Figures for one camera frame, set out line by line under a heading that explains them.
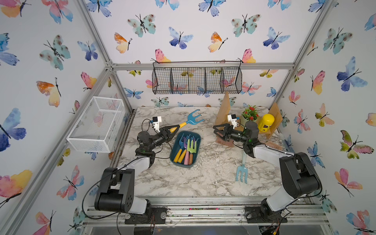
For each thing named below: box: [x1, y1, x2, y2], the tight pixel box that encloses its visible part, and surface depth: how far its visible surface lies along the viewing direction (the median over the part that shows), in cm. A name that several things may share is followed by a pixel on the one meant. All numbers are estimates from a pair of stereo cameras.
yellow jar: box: [258, 113, 276, 132], surface depth 93 cm
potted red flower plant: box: [240, 104, 260, 127], surface depth 93 cm
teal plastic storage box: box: [169, 130, 202, 168], surface depth 97 cm
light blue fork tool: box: [235, 148, 248, 185], surface depth 90 cm
